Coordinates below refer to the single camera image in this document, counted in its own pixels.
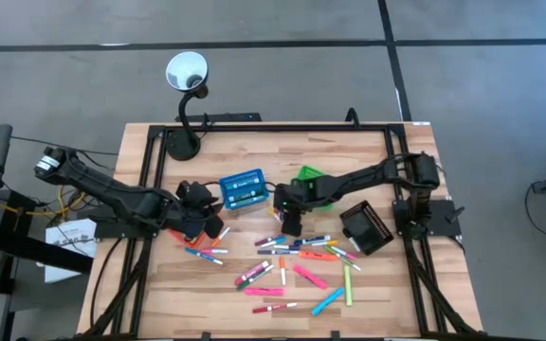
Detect cyan highlighter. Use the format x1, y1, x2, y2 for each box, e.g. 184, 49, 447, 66
310, 287, 345, 317

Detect pink Expo marker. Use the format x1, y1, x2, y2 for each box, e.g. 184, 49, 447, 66
233, 260, 270, 286

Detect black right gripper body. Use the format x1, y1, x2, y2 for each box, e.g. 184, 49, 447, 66
272, 182, 312, 238

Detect black aluminium table frame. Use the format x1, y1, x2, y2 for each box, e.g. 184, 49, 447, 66
78, 122, 482, 340

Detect pink Sharpie highlighter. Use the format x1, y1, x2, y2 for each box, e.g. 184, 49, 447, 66
293, 263, 330, 291

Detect red Expo marker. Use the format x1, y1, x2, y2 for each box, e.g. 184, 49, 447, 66
252, 302, 299, 314

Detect light green highlighter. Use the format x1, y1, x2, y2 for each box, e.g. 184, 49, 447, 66
343, 264, 354, 307

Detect black cable loop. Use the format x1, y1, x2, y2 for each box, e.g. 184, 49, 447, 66
344, 107, 362, 129

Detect white paper sheet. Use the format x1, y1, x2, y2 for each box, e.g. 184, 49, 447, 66
44, 218, 98, 284

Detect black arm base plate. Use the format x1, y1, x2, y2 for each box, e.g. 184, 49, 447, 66
93, 215, 160, 240
392, 198, 464, 238

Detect orange plastic basket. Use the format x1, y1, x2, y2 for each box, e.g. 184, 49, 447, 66
167, 225, 208, 249

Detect black power strip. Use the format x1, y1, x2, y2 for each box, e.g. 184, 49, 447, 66
175, 112, 263, 123

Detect teal Expo marker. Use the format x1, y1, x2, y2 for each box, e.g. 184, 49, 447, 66
229, 196, 264, 209

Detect yellow cable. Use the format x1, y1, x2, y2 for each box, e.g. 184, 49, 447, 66
0, 187, 87, 219

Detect black plastic basket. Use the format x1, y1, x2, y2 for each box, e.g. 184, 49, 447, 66
338, 199, 395, 257

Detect orange thin Expo marker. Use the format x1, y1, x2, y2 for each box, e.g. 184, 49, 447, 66
210, 225, 232, 248

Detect blue plastic basket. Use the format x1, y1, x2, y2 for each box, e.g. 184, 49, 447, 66
219, 168, 265, 211

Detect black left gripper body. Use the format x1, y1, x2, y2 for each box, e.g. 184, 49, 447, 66
173, 178, 226, 241

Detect orange Sharpie highlighter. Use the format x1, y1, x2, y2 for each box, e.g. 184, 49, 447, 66
299, 250, 339, 262

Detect blue thin Expo marker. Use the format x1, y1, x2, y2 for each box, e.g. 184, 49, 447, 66
184, 246, 225, 266

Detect green plastic basket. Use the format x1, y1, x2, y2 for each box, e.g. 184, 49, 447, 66
290, 164, 336, 212

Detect green thin marker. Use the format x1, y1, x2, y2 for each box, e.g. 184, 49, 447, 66
324, 245, 363, 273

